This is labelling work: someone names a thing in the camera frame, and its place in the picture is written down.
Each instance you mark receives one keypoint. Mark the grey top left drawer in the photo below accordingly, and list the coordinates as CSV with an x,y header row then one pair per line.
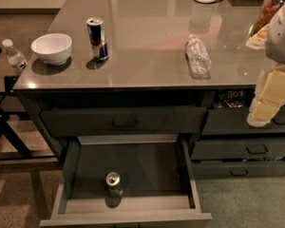
x,y
67,122

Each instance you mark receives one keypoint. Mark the snack packets in drawer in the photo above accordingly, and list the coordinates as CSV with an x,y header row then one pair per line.
x,y
230,98

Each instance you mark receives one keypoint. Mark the grey top right drawer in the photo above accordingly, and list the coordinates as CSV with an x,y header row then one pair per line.
x,y
233,121

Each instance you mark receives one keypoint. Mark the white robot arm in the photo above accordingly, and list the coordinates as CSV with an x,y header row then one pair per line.
x,y
272,39

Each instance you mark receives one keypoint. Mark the clear jar of snacks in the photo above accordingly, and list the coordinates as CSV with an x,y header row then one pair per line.
x,y
268,9

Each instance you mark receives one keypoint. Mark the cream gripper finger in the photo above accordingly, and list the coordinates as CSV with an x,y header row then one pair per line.
x,y
271,86
260,113

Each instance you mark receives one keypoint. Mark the grey bottom right drawer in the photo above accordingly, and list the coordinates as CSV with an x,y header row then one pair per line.
x,y
250,169

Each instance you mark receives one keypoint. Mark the clear plastic bottle on counter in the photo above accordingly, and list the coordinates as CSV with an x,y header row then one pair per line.
x,y
198,60

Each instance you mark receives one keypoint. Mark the white ceramic bowl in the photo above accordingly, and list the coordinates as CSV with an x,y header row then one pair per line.
x,y
53,49

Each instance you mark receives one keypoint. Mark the small water bottle white cap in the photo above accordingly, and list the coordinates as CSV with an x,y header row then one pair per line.
x,y
15,57

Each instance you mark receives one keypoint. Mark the blue silver energy drink can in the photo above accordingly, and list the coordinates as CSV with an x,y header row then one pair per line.
x,y
96,32

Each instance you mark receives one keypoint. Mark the dark side table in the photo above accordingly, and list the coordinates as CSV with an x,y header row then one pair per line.
x,y
10,105

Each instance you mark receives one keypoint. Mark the open grey middle drawer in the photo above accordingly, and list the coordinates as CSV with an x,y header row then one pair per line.
x,y
159,190

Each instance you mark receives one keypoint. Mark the green soda can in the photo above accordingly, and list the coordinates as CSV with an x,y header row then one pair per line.
x,y
114,184

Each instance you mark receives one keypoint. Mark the grey middle right drawer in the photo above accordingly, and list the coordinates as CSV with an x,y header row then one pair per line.
x,y
239,149

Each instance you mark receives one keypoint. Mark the grey counter cabinet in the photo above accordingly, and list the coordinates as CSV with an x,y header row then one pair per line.
x,y
146,63

